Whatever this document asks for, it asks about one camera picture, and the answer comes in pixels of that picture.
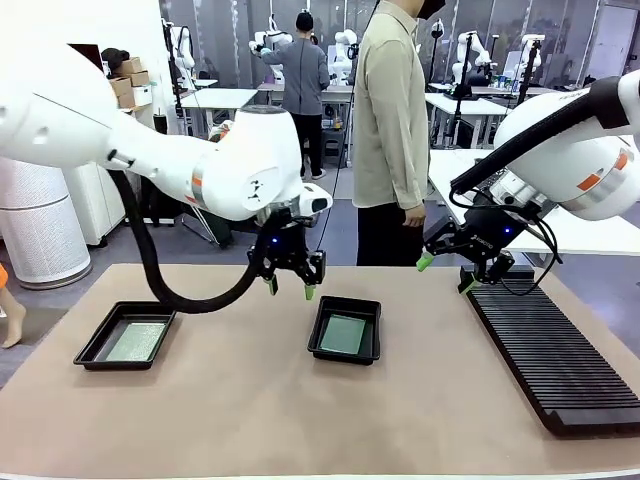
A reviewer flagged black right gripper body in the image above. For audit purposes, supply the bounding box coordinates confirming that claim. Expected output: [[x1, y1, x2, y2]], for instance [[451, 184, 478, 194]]
[[456, 205, 527, 263]]

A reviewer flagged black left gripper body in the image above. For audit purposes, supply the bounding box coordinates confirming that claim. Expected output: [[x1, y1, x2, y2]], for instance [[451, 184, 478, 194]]
[[247, 208, 310, 272]]

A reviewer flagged black ESD tray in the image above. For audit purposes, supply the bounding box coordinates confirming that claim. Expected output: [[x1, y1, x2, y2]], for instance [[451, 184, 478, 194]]
[[306, 295, 383, 367], [72, 300, 182, 372]]

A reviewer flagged small green circuit board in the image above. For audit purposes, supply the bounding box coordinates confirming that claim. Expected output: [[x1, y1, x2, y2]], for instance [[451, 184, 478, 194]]
[[318, 313, 370, 357]]

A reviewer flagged large green circuit board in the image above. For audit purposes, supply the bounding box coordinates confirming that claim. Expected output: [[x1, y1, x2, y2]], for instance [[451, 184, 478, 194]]
[[105, 321, 168, 363]]

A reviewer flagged person right forearm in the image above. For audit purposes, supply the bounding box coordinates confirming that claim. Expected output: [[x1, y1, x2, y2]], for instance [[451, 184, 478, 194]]
[[395, 144, 430, 212]]

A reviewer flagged person right hand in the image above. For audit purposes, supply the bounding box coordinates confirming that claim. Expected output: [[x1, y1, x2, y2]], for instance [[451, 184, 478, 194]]
[[402, 203, 429, 230]]

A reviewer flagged white rounded table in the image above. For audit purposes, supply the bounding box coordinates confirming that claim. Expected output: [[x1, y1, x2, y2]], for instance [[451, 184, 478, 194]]
[[427, 148, 640, 257]]

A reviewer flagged black slotted board rack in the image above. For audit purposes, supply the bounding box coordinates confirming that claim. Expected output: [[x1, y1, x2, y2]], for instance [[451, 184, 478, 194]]
[[459, 264, 640, 438]]

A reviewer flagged black backpack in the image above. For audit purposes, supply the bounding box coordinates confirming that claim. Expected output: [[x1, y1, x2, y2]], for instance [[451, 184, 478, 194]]
[[140, 178, 184, 227]]

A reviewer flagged person in beige shirt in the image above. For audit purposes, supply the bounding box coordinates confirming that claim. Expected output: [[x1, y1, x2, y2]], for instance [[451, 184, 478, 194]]
[[351, 0, 447, 267]]

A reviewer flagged white background work table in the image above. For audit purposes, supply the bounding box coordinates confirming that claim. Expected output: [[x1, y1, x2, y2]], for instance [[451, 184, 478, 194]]
[[178, 87, 260, 139], [422, 92, 517, 150]]

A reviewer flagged person in grey jacket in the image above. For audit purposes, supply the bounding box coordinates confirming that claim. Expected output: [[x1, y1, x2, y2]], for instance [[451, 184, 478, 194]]
[[258, 9, 332, 181]]

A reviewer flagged white cabinet wooden top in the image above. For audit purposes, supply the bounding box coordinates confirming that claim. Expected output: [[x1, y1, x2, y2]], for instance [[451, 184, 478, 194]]
[[63, 160, 127, 247]]

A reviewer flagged black face mask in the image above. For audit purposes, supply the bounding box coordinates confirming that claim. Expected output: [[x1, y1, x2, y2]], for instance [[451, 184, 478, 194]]
[[416, 0, 447, 22]]

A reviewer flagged white air purifier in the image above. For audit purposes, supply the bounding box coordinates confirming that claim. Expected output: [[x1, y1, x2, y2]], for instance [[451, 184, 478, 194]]
[[0, 155, 93, 292]]

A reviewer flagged black cap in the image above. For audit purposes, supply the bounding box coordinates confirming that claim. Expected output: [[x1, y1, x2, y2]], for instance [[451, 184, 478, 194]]
[[100, 47, 131, 67]]

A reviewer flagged bare lower leg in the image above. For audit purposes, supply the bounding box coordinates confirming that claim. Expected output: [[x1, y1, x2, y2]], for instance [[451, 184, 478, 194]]
[[0, 288, 28, 350]]

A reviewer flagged black computer monitor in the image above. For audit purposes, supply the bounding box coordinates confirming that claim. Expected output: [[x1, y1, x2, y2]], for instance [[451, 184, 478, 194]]
[[66, 42, 105, 62]]

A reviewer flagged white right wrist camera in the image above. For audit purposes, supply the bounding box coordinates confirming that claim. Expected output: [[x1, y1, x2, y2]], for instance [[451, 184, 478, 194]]
[[490, 171, 549, 207]]

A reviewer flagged right arm black cable sleeve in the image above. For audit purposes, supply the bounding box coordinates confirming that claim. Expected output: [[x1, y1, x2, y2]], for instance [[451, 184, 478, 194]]
[[448, 74, 640, 197]]

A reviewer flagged arm black cable sleeve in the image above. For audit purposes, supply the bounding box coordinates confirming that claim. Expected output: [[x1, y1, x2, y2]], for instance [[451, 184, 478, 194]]
[[448, 74, 640, 197], [106, 166, 274, 316]]

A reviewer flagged left arm black cable sleeve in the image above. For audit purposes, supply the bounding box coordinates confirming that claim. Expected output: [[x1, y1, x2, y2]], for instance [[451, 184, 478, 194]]
[[106, 166, 274, 316]]

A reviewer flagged black camera tripod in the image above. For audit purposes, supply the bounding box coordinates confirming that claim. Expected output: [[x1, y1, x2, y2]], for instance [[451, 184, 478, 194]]
[[442, 32, 474, 147], [505, 39, 544, 116]]

